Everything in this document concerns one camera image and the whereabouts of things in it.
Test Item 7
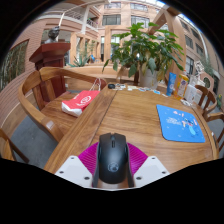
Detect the green potted plant white pot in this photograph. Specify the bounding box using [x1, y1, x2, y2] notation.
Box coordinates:
[101, 21, 185, 90]

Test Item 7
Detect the dark bust statue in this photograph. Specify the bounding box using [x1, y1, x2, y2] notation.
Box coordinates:
[43, 25, 62, 44]

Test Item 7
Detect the white pump bottle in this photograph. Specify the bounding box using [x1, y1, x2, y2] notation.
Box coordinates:
[183, 83, 198, 104]

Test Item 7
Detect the agave plant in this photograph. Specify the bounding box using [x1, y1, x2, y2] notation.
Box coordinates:
[68, 53, 91, 68]

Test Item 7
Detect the white sculpture on plinth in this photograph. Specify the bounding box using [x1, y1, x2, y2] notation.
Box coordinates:
[194, 59, 206, 83]

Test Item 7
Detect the long wooden planter box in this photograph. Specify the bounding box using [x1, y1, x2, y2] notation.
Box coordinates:
[64, 64, 129, 84]

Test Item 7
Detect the black computer mouse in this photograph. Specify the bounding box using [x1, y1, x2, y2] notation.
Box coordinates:
[96, 132, 130, 185]

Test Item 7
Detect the dark red wooden pedestal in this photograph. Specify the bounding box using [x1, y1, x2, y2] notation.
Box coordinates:
[28, 42, 72, 103]

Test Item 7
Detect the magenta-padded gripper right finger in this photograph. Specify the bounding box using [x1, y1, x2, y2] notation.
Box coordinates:
[125, 143, 171, 188]

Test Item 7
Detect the red and white bag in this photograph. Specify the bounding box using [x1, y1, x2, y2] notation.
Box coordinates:
[60, 78, 102, 118]

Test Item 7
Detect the blue printed mouse pad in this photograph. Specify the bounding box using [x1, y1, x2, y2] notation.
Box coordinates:
[155, 104, 207, 144]

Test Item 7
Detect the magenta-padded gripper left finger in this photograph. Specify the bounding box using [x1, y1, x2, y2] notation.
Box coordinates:
[54, 141, 101, 188]

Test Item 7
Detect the small white plastic case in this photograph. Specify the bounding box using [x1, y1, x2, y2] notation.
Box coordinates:
[180, 98, 194, 108]

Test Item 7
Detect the blue squeeze tube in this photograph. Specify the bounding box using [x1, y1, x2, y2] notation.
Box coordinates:
[165, 71, 177, 97]

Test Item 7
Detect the wooden armchair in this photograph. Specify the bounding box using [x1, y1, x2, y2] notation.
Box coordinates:
[194, 84, 218, 118]
[115, 66, 139, 86]
[17, 66, 108, 144]
[0, 128, 30, 164]
[203, 111, 224, 153]

